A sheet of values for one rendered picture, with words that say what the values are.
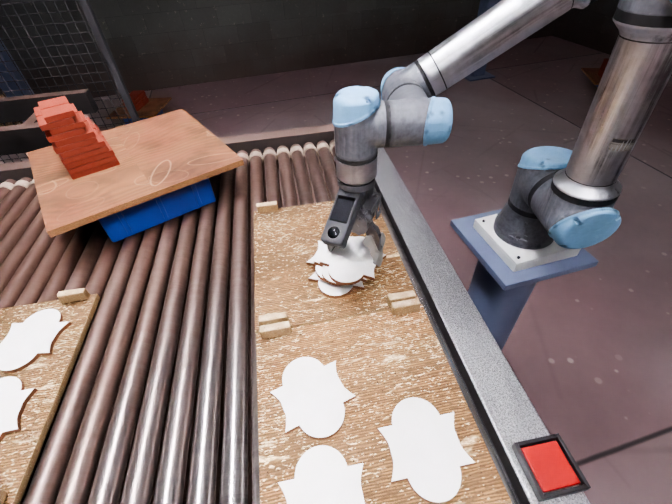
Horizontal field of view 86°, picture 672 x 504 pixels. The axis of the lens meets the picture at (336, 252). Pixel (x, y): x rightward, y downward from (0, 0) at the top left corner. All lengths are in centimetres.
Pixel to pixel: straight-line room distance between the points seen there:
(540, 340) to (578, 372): 20
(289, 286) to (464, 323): 38
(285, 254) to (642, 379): 171
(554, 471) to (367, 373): 31
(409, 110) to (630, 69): 32
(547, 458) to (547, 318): 148
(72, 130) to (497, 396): 117
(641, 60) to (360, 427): 69
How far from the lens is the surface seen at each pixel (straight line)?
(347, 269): 77
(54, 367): 90
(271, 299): 80
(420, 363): 71
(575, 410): 191
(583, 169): 80
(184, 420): 74
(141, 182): 111
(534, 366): 194
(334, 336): 73
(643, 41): 73
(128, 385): 81
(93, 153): 122
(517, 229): 101
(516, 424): 72
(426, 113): 63
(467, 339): 78
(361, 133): 61
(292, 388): 67
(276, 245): 92
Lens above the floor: 154
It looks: 44 degrees down
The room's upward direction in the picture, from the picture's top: 3 degrees counter-clockwise
